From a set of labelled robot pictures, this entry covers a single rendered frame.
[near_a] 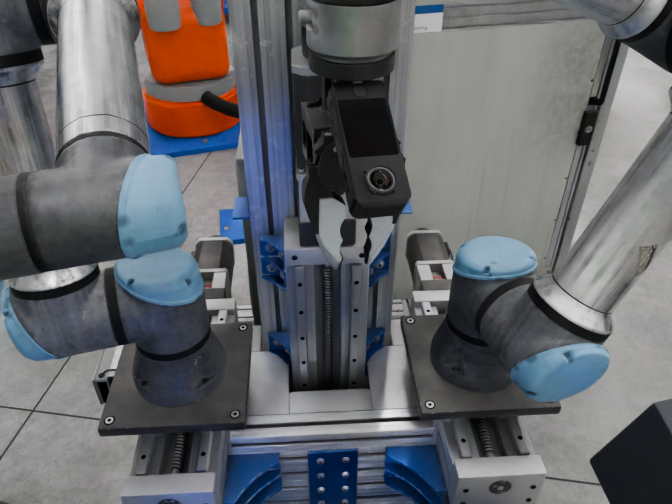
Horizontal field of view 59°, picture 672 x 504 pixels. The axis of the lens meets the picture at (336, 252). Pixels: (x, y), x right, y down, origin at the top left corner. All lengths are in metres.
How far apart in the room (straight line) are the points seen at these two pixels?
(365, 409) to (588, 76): 1.56
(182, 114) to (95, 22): 3.40
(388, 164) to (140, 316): 0.52
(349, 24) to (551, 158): 1.95
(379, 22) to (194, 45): 3.51
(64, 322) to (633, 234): 0.73
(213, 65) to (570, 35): 2.44
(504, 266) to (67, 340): 0.61
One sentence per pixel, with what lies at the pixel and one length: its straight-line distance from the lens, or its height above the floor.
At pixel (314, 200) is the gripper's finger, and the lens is 0.53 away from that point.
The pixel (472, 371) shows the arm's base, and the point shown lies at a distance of 0.98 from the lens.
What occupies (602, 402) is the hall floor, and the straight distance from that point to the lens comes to 2.51.
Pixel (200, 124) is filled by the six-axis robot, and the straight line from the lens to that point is 4.06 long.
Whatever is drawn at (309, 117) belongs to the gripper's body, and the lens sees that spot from 0.54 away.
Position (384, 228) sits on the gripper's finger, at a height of 1.47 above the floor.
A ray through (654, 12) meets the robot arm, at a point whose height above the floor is 1.61.
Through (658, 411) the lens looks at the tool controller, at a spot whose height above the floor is 1.25.
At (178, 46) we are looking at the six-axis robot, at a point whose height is 0.62.
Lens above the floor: 1.79
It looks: 37 degrees down
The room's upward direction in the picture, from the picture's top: straight up
